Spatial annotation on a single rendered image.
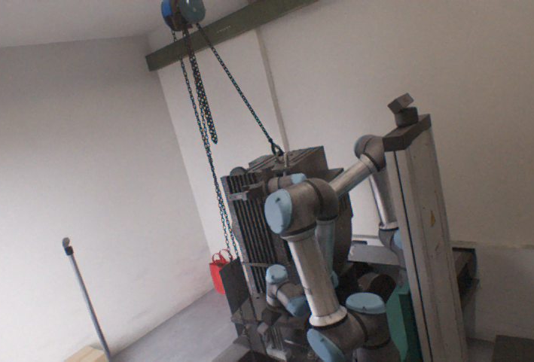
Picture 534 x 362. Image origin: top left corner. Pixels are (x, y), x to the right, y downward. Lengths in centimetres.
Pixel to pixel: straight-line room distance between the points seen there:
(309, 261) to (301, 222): 12
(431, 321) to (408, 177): 47
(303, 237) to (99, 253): 302
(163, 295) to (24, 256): 143
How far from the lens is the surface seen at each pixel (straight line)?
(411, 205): 124
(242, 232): 225
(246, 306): 229
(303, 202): 115
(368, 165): 159
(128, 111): 418
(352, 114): 303
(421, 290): 136
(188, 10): 183
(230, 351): 243
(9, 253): 375
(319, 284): 121
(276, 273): 145
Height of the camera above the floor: 198
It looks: 11 degrees down
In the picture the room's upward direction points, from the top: 15 degrees counter-clockwise
